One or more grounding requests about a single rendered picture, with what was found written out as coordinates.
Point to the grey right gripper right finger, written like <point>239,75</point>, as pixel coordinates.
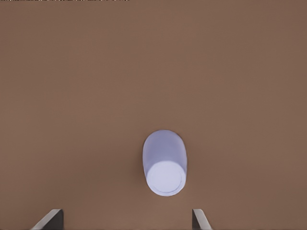
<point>200,220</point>

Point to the pale lavender upturned cup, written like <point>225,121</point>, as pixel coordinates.
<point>165,165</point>

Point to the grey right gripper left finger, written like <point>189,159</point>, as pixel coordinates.
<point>51,221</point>

